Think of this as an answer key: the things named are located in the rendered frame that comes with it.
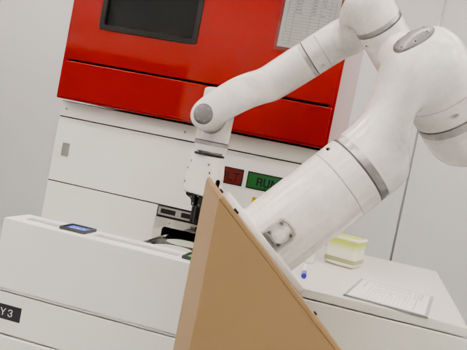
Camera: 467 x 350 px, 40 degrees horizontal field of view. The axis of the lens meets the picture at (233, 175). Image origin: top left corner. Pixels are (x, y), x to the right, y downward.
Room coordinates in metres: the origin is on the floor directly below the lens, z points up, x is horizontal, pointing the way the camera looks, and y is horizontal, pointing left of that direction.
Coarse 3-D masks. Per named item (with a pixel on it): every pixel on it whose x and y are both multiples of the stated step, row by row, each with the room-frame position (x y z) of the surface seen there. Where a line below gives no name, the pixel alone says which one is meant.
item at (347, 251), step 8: (336, 240) 1.46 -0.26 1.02; (344, 240) 1.45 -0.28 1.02; (352, 240) 1.44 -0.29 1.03; (360, 240) 1.45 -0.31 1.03; (328, 248) 1.46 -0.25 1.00; (336, 248) 1.46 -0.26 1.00; (344, 248) 1.45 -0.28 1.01; (352, 248) 1.44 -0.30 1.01; (360, 248) 1.46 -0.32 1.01; (328, 256) 1.46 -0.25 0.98; (336, 256) 1.45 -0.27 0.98; (344, 256) 1.45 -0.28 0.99; (352, 256) 1.44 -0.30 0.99; (360, 256) 1.47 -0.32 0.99; (336, 264) 1.45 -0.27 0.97; (344, 264) 1.44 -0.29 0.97; (352, 264) 1.43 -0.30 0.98; (360, 264) 1.48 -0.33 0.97
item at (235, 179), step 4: (224, 168) 1.81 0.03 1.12; (228, 168) 1.81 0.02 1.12; (224, 172) 1.81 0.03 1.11; (228, 172) 1.81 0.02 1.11; (232, 172) 1.81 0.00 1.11; (236, 172) 1.81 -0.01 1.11; (240, 172) 1.80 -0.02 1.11; (224, 176) 1.81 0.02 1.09; (228, 176) 1.81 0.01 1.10; (232, 176) 1.81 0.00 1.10; (236, 176) 1.80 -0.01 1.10; (240, 176) 1.80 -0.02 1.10; (224, 180) 1.81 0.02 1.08; (228, 180) 1.81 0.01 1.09; (232, 180) 1.81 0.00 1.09; (236, 180) 1.80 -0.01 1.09; (240, 180) 1.80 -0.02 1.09
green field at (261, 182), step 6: (252, 174) 1.80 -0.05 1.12; (258, 174) 1.79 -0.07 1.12; (252, 180) 1.79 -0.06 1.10; (258, 180) 1.79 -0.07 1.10; (264, 180) 1.79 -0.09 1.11; (270, 180) 1.78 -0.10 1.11; (276, 180) 1.78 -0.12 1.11; (252, 186) 1.79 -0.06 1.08; (258, 186) 1.79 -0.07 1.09; (264, 186) 1.79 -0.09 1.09; (270, 186) 1.78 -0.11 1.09
